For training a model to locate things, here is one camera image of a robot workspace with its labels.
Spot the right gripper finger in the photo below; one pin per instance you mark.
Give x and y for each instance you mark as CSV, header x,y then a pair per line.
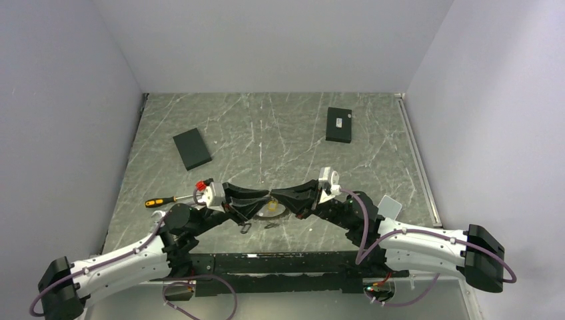
x,y
301,206
302,191

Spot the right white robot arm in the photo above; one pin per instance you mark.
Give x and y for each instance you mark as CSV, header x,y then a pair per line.
x,y
473,255

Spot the black base frame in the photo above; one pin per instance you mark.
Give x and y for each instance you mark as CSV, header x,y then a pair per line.
x,y
224,273

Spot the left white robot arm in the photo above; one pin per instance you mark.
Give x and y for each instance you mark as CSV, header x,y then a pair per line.
x,y
67,288

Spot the black flat box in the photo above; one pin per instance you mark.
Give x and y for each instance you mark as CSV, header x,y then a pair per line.
x,y
192,149

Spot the black box with label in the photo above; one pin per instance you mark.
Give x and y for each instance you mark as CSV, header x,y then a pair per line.
x,y
339,125

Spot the translucent plastic lid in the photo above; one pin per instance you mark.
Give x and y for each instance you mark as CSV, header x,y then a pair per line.
x,y
389,207

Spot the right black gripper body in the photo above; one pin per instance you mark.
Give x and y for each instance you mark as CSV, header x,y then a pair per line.
x,y
330,210

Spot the yellow black screwdriver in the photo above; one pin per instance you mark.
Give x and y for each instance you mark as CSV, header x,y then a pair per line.
x,y
162,201

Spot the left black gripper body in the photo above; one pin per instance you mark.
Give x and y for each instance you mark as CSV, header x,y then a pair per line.
x,y
219,210

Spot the yellow tag key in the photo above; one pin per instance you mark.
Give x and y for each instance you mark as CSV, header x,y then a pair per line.
x,y
272,205

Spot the silver open-end wrench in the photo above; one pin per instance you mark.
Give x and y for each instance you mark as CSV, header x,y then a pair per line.
x,y
158,215

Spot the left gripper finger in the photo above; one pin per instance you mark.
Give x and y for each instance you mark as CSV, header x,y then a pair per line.
x,y
245,209
237,192

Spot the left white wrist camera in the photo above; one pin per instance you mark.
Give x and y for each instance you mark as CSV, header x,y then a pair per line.
x,y
209,194

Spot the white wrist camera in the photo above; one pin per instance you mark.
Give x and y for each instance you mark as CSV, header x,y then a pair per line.
x,y
209,194
328,184

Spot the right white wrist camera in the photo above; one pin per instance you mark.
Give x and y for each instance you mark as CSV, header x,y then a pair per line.
x,y
328,184

